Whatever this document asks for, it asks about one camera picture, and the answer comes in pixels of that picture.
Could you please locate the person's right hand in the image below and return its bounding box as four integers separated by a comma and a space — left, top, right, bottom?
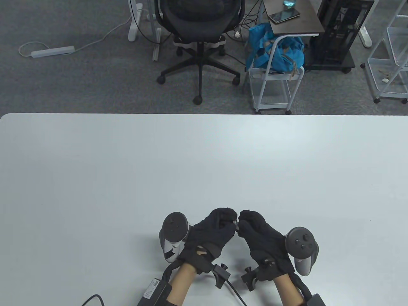
237, 210, 295, 281

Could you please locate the person's left hand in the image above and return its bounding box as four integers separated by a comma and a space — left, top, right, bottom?
178, 208, 239, 274

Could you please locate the person's left forearm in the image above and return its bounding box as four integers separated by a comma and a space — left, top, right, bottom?
166, 264, 200, 306

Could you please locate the person's right forearm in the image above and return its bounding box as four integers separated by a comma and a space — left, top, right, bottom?
273, 274, 306, 306

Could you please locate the grey left hand controller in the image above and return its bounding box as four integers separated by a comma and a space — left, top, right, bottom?
159, 212, 191, 263

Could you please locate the grey hand controller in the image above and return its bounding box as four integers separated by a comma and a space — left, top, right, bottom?
285, 226, 320, 277
159, 212, 191, 263

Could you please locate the grey right hand controller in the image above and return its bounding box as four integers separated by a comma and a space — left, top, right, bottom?
285, 226, 320, 277

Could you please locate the black labelled battery pack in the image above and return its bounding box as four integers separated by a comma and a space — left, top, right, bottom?
136, 277, 172, 306

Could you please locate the plain black battery pack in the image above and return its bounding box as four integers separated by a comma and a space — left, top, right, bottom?
304, 293, 327, 306

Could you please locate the black wheeled stand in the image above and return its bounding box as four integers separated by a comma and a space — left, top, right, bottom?
303, 51, 356, 74

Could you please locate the blue fabric bag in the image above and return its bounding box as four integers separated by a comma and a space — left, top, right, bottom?
245, 23, 305, 73

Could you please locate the narrow white desk leg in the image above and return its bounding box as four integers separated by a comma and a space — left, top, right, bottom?
152, 0, 163, 62

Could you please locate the white mesh rolling rack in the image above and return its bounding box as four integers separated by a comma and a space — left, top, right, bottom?
361, 0, 408, 104

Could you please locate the black office chair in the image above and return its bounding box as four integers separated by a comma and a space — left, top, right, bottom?
154, 0, 246, 106

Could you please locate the wide white desk leg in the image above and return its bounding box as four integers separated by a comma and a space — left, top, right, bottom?
127, 0, 143, 42

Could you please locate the dark brown side table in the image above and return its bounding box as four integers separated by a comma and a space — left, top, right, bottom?
261, 0, 325, 72

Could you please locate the black computer case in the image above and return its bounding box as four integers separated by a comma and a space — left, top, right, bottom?
308, 0, 375, 64

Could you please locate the black smartphone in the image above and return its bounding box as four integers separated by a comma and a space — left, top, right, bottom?
268, 10, 301, 24

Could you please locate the white desk foot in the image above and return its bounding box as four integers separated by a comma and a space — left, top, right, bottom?
359, 0, 373, 48

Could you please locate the white power strip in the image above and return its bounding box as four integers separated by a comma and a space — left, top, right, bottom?
31, 46, 76, 59

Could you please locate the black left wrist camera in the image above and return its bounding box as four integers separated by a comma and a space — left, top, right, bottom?
212, 263, 231, 289

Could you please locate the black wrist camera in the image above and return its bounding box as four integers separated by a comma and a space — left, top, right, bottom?
241, 266, 260, 291
212, 263, 231, 289

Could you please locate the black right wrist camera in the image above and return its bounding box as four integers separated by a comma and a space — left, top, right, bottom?
241, 266, 260, 291

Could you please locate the black left glove cable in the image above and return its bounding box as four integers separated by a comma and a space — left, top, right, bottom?
161, 261, 183, 284

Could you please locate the black glove cable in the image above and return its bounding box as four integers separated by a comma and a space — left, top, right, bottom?
288, 274, 314, 300
161, 261, 183, 284

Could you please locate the thin black cable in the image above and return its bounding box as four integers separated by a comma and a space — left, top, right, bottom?
81, 294, 104, 306
225, 280, 249, 306

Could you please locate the black right glove cable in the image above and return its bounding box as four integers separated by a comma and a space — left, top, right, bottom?
288, 274, 314, 300

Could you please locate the black floor cable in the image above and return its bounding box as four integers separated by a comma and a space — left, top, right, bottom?
223, 52, 248, 67

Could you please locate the white power strip cable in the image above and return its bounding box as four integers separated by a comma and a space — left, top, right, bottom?
18, 14, 133, 58

